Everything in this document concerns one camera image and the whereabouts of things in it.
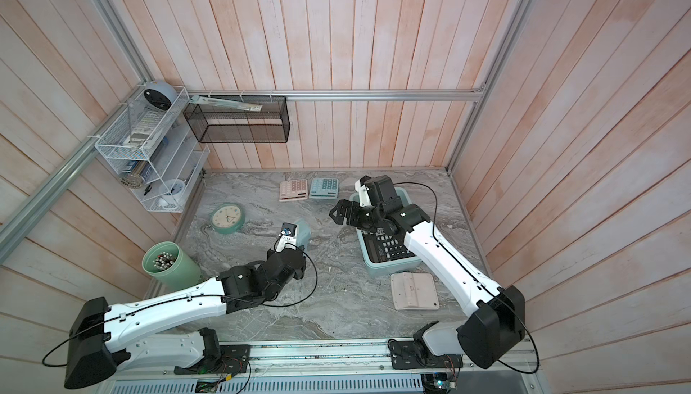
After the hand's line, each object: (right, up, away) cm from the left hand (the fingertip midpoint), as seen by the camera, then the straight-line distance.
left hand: (298, 250), depth 77 cm
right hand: (+12, +11, +1) cm, 16 cm away
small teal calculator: (+5, +19, +35) cm, 40 cm away
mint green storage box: (+27, -6, +5) cm, 28 cm away
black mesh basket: (-38, +44, +27) cm, 64 cm away
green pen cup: (-37, -3, -2) cm, 37 cm away
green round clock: (-31, +7, +24) cm, 40 cm away
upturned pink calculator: (+36, -14, +7) cm, 39 cm away
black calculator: (+26, -1, +9) cm, 28 cm away
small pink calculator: (-8, +18, +34) cm, 39 cm away
